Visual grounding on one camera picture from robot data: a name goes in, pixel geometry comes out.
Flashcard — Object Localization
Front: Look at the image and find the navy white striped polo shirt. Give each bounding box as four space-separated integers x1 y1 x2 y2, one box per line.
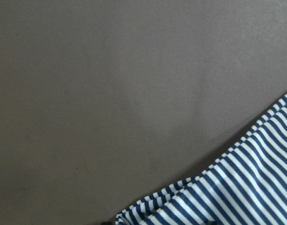
115 93 287 225

